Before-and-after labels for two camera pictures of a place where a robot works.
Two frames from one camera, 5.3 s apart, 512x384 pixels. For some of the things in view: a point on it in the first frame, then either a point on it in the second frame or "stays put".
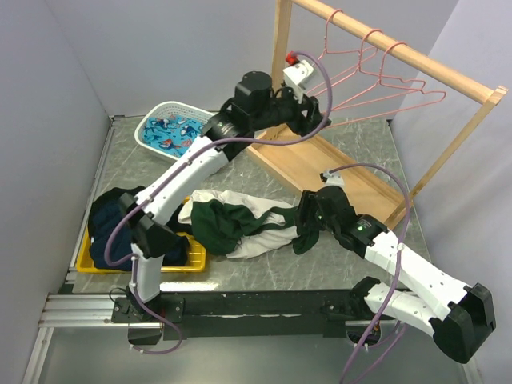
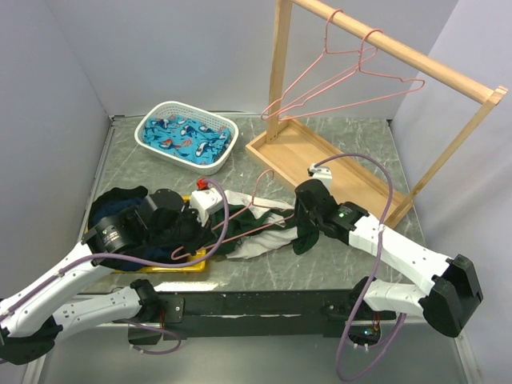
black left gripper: x=302 y=125 -> x=202 y=234
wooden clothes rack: x=299 y=154 stays put
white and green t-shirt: x=239 y=225 stays put
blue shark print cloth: x=170 y=134 stays put
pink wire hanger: x=438 y=94 -> x=180 y=255
